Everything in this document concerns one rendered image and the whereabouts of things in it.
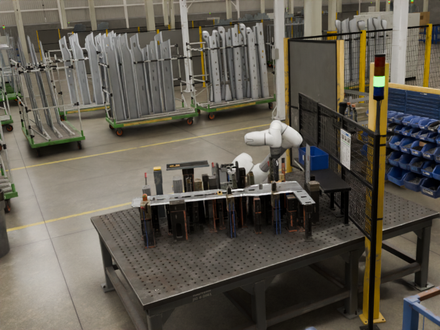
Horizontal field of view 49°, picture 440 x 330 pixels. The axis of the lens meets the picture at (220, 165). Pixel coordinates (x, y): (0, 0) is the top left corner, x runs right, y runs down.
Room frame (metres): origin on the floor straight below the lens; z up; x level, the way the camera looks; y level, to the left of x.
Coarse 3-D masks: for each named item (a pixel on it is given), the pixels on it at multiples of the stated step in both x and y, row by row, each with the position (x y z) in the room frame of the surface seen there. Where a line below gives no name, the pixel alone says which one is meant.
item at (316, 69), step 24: (288, 48) 6.87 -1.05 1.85; (312, 48) 6.35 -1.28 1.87; (336, 48) 5.89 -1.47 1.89; (288, 72) 6.88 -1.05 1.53; (312, 72) 6.35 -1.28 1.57; (336, 72) 5.90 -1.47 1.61; (288, 96) 6.90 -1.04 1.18; (312, 96) 6.36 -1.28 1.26; (336, 96) 5.90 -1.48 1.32; (288, 120) 6.90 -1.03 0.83; (312, 120) 6.37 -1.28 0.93; (288, 168) 6.90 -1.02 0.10
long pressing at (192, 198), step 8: (264, 184) 3.80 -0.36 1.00; (280, 184) 3.79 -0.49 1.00; (288, 184) 3.78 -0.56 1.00; (296, 184) 3.76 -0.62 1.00; (184, 192) 3.73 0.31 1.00; (192, 192) 3.72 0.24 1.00; (200, 192) 3.71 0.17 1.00; (208, 192) 3.70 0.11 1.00; (216, 192) 3.69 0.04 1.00; (232, 192) 3.66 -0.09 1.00; (240, 192) 3.65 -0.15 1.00; (248, 192) 3.64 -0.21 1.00; (256, 192) 3.63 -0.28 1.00; (264, 192) 3.62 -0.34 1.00; (280, 192) 3.61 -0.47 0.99; (288, 192) 3.61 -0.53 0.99; (136, 200) 3.63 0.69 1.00; (152, 200) 3.61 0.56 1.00; (160, 200) 3.59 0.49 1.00; (168, 200) 3.58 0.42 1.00; (192, 200) 3.56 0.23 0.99; (200, 200) 3.57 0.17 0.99
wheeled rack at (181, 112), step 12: (144, 60) 10.90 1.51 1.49; (156, 60) 10.76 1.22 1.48; (108, 72) 10.06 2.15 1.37; (180, 72) 11.60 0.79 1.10; (192, 72) 10.73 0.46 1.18; (180, 84) 11.60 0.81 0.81; (192, 84) 10.74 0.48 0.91; (180, 108) 11.41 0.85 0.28; (108, 120) 10.61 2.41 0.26; (120, 120) 10.24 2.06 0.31; (132, 120) 10.30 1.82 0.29; (144, 120) 10.28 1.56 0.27; (156, 120) 10.37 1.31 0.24; (192, 120) 10.76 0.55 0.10; (120, 132) 10.15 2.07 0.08
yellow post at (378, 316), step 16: (384, 80) 3.26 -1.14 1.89; (384, 96) 3.26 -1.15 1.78; (384, 112) 3.26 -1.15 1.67; (384, 128) 3.26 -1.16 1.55; (384, 144) 3.26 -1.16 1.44; (384, 160) 3.27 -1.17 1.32; (368, 176) 3.32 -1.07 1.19; (384, 176) 3.27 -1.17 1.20; (368, 224) 3.29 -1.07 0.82; (368, 240) 3.28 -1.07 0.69; (368, 256) 3.27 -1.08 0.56; (368, 272) 3.27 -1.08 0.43; (368, 288) 3.26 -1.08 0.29; (368, 304) 3.26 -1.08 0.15; (384, 320) 3.24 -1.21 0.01
